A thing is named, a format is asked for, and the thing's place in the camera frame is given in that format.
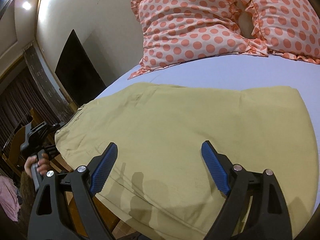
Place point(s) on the right polka dot pillow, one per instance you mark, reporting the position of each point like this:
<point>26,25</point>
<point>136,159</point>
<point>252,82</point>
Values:
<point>287,28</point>

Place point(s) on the person's left hand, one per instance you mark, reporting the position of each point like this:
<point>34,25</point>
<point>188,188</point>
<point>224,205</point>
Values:
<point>43,165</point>

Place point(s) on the polka dot pillow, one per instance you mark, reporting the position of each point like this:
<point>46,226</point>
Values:
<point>178,31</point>
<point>287,28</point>

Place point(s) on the lavender bed sheet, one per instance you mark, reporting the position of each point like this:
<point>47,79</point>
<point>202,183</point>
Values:
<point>236,72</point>

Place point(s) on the pink cloth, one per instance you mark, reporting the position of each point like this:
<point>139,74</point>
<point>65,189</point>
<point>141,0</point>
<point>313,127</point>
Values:
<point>8,198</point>

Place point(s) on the left polka dot pillow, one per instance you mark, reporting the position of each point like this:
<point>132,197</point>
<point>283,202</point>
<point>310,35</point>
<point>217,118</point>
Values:
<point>178,31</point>

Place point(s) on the dark curtain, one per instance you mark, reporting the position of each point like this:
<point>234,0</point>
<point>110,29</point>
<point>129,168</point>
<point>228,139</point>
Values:
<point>20,95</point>

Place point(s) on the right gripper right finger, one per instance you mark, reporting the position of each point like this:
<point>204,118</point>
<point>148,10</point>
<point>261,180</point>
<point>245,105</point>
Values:
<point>255,206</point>

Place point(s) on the black wall television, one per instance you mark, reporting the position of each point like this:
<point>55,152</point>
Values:
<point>77,74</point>

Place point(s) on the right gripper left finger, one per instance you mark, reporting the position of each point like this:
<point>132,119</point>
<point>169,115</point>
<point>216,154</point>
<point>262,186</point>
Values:
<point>75,194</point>

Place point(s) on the khaki green pants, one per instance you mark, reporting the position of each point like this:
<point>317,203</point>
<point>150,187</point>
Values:
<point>160,184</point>

